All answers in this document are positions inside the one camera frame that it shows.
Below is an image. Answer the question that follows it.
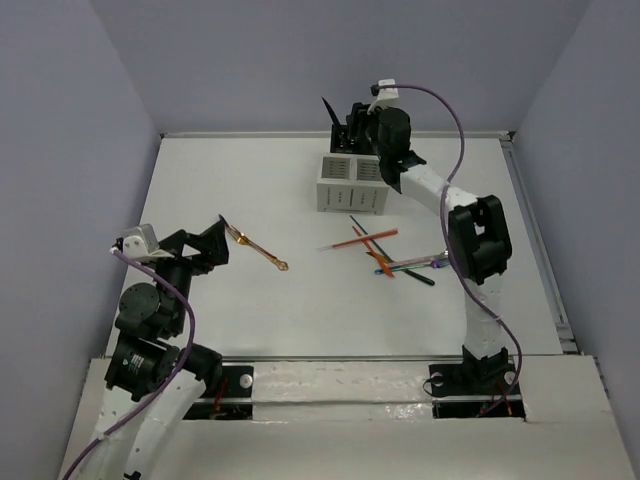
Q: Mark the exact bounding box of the black knife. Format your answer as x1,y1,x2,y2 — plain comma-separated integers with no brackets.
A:
322,97,346,146

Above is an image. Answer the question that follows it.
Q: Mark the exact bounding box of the orange white chopstick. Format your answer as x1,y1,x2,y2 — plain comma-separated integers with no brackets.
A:
317,229,399,252

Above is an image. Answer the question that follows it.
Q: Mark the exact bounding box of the iridescent spoon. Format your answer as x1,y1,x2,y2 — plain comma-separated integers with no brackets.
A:
387,250,448,268

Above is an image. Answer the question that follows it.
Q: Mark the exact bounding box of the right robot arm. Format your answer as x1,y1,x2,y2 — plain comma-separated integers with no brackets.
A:
341,103,512,396

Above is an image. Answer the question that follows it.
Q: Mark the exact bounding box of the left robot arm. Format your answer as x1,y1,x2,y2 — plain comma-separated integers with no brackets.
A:
75,220,229,479

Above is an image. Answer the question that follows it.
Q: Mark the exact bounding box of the black utensil caddy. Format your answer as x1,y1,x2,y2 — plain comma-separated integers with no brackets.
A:
330,125,376,156

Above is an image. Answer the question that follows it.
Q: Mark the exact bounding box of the white utensil caddy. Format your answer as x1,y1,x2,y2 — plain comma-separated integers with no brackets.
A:
316,153,390,215

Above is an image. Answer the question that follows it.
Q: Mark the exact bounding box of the iridescent fork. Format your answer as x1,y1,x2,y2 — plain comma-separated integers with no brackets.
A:
390,260,450,272

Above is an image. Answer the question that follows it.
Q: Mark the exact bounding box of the black utensil on table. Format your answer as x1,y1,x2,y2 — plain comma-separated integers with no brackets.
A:
402,270,436,286

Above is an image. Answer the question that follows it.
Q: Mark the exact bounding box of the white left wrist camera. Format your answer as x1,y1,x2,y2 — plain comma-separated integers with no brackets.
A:
110,224,174,263

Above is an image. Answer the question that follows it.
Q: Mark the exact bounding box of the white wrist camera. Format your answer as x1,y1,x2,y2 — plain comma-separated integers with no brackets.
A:
367,79,399,115
110,224,174,263

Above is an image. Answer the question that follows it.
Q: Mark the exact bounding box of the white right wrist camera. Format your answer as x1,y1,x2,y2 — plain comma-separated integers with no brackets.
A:
367,79,399,115

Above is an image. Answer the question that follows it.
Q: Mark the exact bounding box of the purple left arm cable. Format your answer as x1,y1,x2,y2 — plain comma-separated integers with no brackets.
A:
58,249,196,480

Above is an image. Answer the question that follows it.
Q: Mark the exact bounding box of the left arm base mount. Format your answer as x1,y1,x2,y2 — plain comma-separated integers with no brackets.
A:
183,364,254,421

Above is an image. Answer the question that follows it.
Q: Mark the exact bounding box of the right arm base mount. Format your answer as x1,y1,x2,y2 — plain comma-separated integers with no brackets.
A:
422,363,526,420

